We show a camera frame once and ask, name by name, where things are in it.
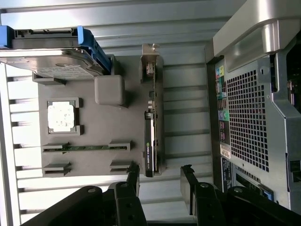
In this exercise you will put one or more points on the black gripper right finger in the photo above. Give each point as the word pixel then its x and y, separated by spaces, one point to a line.
pixel 207 207

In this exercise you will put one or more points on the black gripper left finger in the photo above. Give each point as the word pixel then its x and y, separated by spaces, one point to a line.
pixel 124 207

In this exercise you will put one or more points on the blue case latch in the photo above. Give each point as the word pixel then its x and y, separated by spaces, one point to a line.
pixel 266 194

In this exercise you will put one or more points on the green RAM stick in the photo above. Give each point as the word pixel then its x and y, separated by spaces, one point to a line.
pixel 87 148

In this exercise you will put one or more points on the grey plastic parts rack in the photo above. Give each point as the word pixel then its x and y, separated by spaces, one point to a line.
pixel 98 131

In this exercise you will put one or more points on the open black PC case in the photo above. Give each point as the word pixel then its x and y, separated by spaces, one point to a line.
pixel 247 117

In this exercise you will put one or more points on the silver CPU chip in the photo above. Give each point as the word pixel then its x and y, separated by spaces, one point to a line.
pixel 61 117

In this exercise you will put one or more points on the hard disk in blue carrier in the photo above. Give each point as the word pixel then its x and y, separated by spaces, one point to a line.
pixel 58 63

